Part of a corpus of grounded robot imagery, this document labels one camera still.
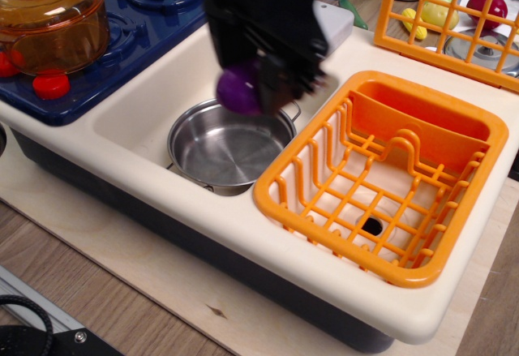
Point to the steel pot lid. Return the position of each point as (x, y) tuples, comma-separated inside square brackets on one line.
[(485, 54)]

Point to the orange grid basket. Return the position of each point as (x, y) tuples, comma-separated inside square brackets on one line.
[(445, 18)]

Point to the green toy chili pepper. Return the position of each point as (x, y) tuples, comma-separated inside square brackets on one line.
[(358, 20)]

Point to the stainless steel pan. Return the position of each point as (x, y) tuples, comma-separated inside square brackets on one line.
[(225, 152)]

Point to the light wooden board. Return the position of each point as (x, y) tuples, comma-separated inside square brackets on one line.
[(145, 296)]

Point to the navy blue toy stovetop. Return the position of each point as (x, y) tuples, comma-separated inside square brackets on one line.
[(141, 32)]

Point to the orange dish drying rack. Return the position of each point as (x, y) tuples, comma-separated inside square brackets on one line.
[(384, 176)]

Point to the amber transparent lidded pot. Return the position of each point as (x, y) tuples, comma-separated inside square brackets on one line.
[(53, 37)]

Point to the cream toy kitchen sink unit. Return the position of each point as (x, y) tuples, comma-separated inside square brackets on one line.
[(122, 141)]

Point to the grey toy faucet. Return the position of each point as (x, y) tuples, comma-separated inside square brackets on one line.
[(336, 23)]

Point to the black metal base plate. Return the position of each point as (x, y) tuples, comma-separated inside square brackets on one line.
[(81, 342)]

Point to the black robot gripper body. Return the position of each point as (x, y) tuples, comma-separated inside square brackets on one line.
[(285, 28)]

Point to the red stove knob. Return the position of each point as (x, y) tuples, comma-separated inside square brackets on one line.
[(7, 69), (51, 87)]

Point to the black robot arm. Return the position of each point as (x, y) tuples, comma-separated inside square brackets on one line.
[(269, 51)]

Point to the red stove knob left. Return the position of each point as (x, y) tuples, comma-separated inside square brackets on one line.
[(7, 69)]

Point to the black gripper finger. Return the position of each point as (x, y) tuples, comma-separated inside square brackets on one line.
[(281, 82), (232, 46)]

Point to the purple toy eggplant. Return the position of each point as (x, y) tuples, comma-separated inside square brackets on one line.
[(237, 88)]

